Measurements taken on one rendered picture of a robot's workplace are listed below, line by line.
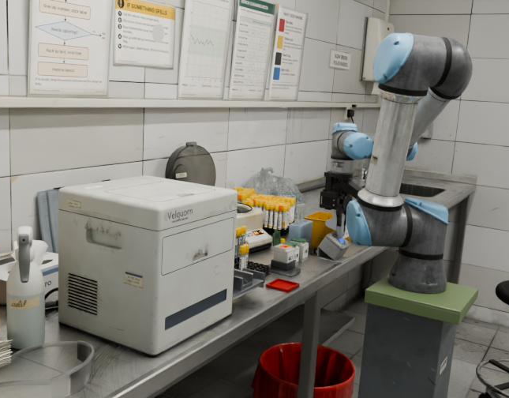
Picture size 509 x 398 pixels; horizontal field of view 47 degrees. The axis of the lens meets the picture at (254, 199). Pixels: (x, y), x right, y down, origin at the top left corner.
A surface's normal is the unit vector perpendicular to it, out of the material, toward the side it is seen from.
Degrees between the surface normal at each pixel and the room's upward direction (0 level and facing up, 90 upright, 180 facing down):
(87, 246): 90
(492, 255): 90
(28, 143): 90
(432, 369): 90
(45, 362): 0
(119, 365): 0
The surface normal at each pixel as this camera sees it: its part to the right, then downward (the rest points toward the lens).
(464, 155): -0.51, 0.13
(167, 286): 0.86, 0.15
